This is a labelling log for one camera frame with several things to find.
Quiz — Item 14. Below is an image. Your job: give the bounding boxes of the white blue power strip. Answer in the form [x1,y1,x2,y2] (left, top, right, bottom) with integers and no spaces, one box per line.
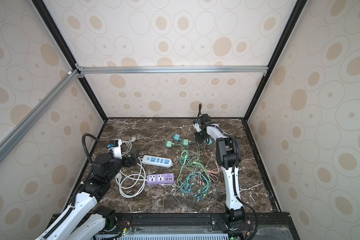
[142,155,173,168]

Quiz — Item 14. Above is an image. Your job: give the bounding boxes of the pink charger cable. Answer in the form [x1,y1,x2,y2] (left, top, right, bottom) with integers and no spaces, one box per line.
[197,140,221,184]

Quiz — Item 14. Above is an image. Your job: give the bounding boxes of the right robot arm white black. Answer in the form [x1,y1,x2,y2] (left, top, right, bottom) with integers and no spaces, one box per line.
[193,113,258,236]

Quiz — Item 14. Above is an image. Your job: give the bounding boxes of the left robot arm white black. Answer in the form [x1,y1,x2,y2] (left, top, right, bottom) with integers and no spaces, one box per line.
[38,133,139,240]

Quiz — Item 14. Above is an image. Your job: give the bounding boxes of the teal charger plug right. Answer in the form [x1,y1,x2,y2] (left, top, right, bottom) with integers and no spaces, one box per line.
[206,138,214,145]

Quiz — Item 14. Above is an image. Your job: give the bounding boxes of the teal charger plug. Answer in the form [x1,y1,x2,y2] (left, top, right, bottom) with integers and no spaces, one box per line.
[206,138,214,145]
[173,134,182,141]

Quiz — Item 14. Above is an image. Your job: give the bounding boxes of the green charger plug middle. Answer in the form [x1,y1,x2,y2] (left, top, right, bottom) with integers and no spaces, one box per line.
[182,139,189,147]

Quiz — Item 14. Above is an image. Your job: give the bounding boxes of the green charger plug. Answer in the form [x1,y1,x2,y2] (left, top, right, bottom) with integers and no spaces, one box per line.
[182,139,189,147]
[165,141,174,148]

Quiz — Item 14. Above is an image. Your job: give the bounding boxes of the teal charger plug far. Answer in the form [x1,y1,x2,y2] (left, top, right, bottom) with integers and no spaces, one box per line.
[173,134,182,141]

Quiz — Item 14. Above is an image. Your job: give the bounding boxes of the green charger plug left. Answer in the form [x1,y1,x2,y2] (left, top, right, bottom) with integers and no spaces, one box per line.
[165,141,174,148]

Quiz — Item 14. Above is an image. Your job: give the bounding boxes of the purple power strip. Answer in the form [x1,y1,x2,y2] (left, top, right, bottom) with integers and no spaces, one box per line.
[147,173,175,185]

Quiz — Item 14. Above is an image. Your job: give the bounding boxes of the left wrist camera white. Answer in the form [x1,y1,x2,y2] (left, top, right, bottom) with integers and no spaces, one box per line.
[108,139,123,159]

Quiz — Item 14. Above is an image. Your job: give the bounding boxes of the white power cord coil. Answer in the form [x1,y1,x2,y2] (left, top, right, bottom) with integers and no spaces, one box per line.
[115,137,147,199]

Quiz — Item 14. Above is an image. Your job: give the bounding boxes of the green teal cable bundle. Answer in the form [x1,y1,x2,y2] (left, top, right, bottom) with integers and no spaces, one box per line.
[177,143,212,202]

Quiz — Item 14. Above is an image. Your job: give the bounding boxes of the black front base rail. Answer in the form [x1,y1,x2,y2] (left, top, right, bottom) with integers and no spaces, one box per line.
[47,212,301,240]

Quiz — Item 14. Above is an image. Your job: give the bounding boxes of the silver aluminium rail back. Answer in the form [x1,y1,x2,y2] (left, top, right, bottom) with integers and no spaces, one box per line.
[79,66,268,74]

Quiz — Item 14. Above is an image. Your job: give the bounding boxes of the silver aluminium rail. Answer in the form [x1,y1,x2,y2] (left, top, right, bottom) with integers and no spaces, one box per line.
[0,70,78,164]
[79,66,268,74]

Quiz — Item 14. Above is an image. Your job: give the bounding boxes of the silver aluminium rail left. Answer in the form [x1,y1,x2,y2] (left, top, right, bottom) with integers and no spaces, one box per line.
[0,70,78,164]

